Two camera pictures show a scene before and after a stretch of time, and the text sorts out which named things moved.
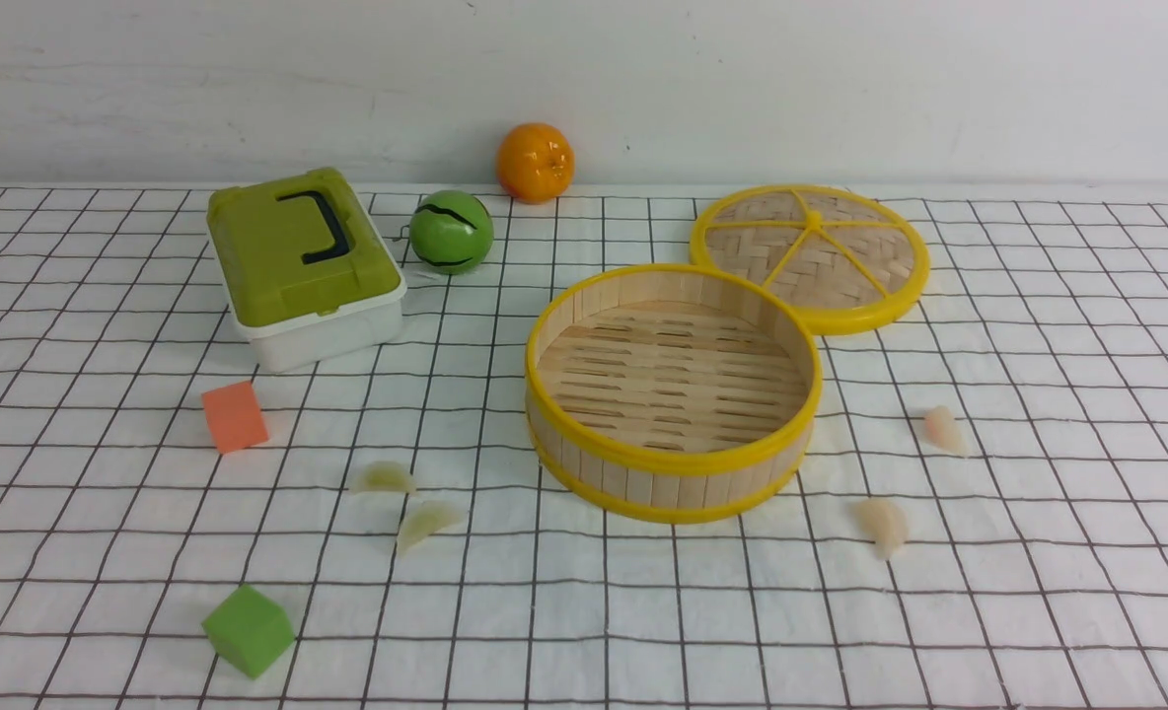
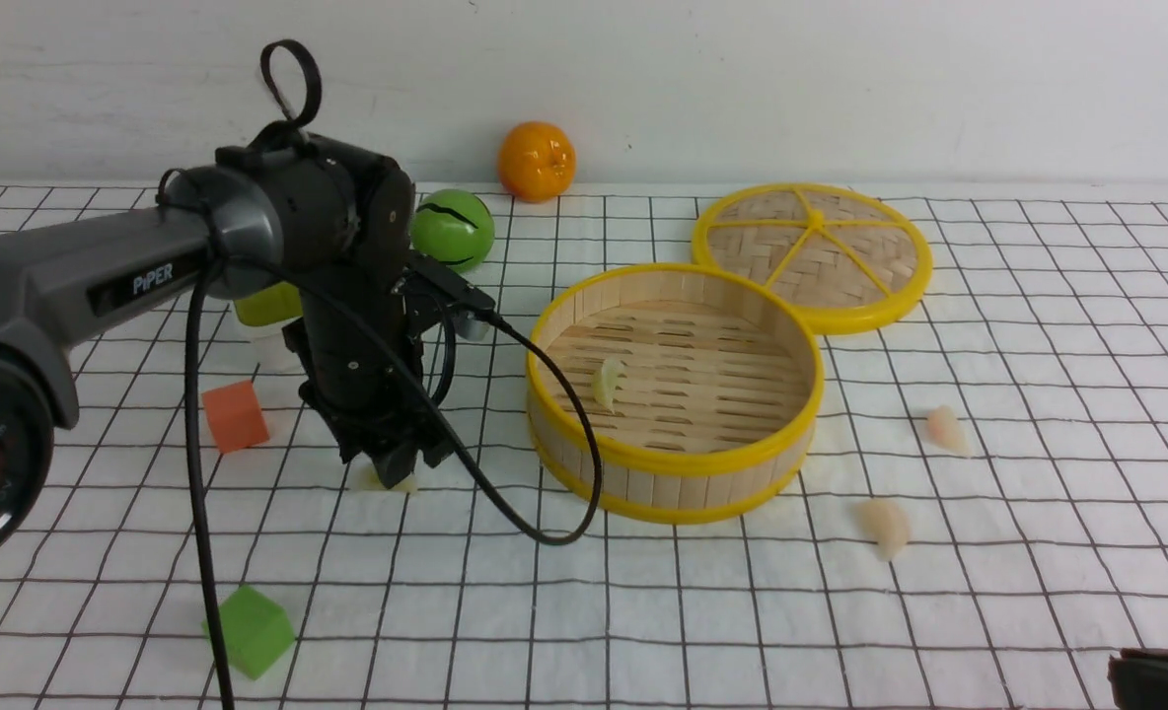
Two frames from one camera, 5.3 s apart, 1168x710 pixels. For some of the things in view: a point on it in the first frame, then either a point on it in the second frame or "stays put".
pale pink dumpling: x=886 y=524 stays put
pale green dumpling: x=384 y=475 stays put
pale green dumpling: x=421 y=519 → x=605 y=383
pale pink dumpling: x=941 y=430 stays put
